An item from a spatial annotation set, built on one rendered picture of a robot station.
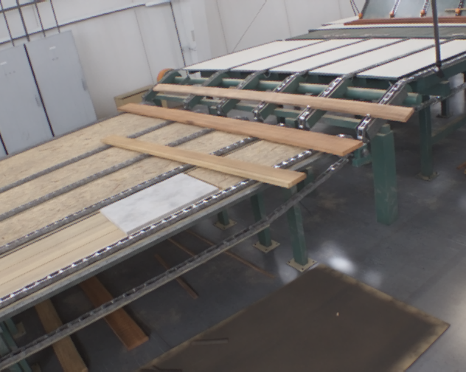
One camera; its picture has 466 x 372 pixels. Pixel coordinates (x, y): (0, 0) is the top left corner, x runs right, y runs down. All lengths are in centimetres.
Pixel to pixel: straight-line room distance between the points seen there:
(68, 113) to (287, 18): 559
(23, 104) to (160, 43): 297
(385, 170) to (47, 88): 569
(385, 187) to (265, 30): 733
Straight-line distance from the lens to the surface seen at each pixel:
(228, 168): 279
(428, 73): 389
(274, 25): 1054
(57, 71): 769
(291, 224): 313
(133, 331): 308
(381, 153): 339
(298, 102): 385
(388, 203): 355
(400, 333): 267
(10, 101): 757
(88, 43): 849
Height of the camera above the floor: 187
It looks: 24 degrees down
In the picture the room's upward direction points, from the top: 12 degrees counter-clockwise
